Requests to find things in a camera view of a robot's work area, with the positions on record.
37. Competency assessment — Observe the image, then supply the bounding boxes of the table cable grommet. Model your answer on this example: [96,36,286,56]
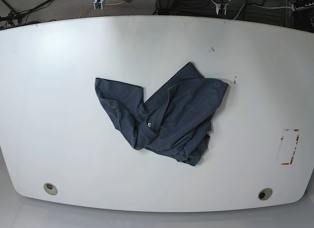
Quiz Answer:
[44,183,57,196]
[258,188,273,201]

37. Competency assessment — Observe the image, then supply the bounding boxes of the left table cable grommet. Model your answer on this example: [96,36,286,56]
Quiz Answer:
[44,183,57,196]

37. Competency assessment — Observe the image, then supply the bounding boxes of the white power strip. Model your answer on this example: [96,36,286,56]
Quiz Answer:
[292,0,314,12]

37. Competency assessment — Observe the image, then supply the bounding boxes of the right table cable grommet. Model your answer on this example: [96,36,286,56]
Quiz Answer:
[258,188,273,201]

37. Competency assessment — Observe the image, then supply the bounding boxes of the red tape rectangle marking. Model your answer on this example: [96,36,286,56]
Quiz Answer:
[278,129,300,165]

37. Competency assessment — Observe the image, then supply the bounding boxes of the black tripod legs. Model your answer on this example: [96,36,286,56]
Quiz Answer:
[0,0,55,28]

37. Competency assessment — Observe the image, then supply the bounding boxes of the yellow cable on floor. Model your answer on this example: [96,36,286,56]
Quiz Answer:
[78,0,125,18]

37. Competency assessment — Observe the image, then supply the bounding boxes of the dark blue T-shirt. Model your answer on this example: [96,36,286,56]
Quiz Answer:
[95,63,228,166]

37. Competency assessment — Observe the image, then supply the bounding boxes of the white cable on floor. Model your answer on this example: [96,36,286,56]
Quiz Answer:
[233,3,294,20]

